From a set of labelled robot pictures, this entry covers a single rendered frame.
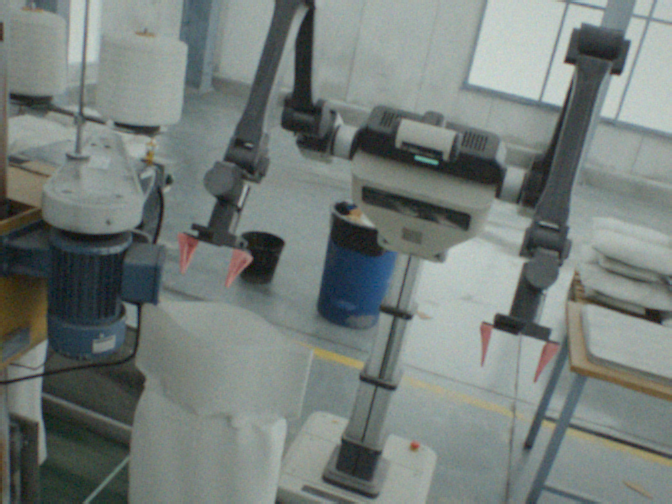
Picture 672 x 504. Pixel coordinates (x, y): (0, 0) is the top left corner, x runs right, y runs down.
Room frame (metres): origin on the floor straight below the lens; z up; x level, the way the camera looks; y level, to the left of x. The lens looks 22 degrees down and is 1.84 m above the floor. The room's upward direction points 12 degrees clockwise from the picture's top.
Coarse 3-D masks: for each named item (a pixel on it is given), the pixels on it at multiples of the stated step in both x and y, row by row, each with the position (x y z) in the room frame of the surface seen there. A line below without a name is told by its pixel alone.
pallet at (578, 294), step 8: (576, 272) 4.84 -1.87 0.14; (576, 280) 4.69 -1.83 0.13; (576, 288) 4.52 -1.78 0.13; (584, 288) 4.52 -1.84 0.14; (576, 296) 4.37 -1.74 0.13; (584, 296) 4.38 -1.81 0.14; (584, 304) 4.22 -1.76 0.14; (592, 304) 4.25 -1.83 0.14; (600, 304) 4.32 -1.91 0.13; (624, 312) 4.23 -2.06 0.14; (632, 312) 4.27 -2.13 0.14; (648, 312) 4.35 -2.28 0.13; (656, 312) 4.36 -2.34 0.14; (648, 320) 4.17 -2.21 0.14; (656, 320) 4.22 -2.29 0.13
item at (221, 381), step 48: (144, 336) 1.45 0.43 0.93; (192, 336) 1.34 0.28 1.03; (240, 336) 1.51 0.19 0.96; (144, 384) 1.41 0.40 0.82; (192, 384) 1.33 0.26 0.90; (240, 384) 1.34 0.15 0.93; (288, 384) 1.38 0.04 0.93; (144, 432) 1.38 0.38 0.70; (192, 432) 1.34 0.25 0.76; (240, 432) 1.33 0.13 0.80; (144, 480) 1.37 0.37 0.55; (192, 480) 1.33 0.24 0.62; (240, 480) 1.32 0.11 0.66
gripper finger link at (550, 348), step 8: (528, 328) 1.06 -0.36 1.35; (536, 328) 1.06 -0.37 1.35; (528, 336) 1.06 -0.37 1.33; (536, 336) 1.05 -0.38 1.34; (544, 336) 1.05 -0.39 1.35; (544, 344) 1.09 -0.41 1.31; (552, 344) 1.04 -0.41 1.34; (560, 344) 1.05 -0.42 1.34; (544, 352) 1.08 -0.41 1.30; (552, 352) 1.04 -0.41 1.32; (544, 360) 1.04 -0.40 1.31; (536, 376) 1.04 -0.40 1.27
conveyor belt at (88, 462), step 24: (48, 432) 1.66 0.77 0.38; (72, 432) 1.68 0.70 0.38; (48, 456) 1.56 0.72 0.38; (72, 456) 1.58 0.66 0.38; (96, 456) 1.60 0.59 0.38; (120, 456) 1.62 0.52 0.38; (48, 480) 1.46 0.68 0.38; (72, 480) 1.48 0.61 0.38; (96, 480) 1.50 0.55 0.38; (120, 480) 1.52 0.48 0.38
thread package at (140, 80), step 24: (120, 48) 1.20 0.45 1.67; (144, 48) 1.20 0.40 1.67; (168, 48) 1.23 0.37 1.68; (120, 72) 1.20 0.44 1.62; (144, 72) 1.20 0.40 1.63; (168, 72) 1.23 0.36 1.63; (96, 96) 1.23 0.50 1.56; (120, 96) 1.20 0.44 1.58; (144, 96) 1.20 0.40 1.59; (168, 96) 1.24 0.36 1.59; (120, 120) 1.20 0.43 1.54; (144, 120) 1.21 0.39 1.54; (168, 120) 1.24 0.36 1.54
